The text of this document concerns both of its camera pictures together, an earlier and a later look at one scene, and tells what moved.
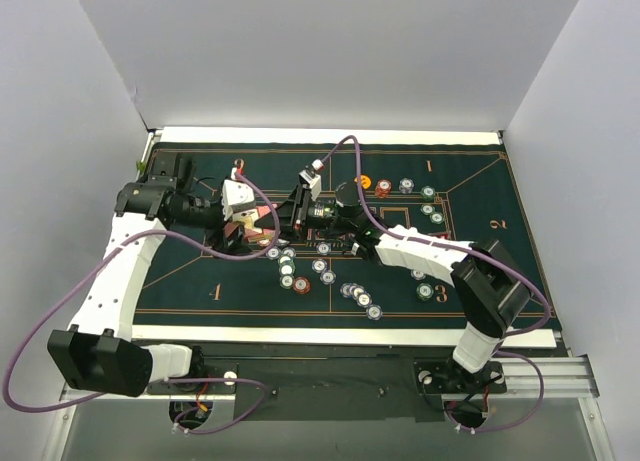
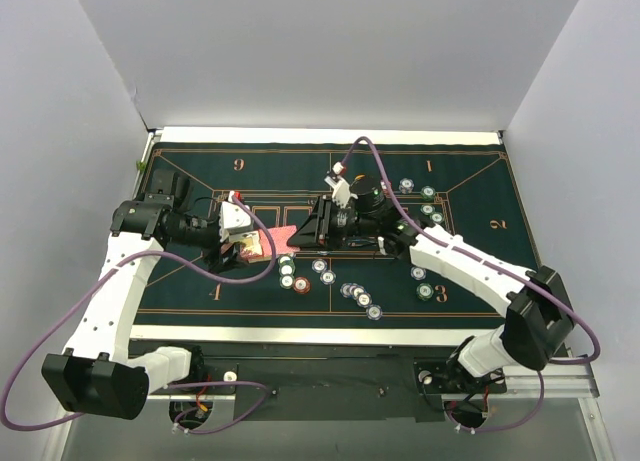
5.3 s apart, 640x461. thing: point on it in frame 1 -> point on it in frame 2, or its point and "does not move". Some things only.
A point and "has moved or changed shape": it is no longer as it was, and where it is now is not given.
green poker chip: (286, 269) does not move
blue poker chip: (374, 312) does not move
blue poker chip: (327, 277) does not move
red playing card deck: (246, 218) has moved or changed shape
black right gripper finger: (287, 216) -> (314, 232)
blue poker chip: (345, 290) does not move
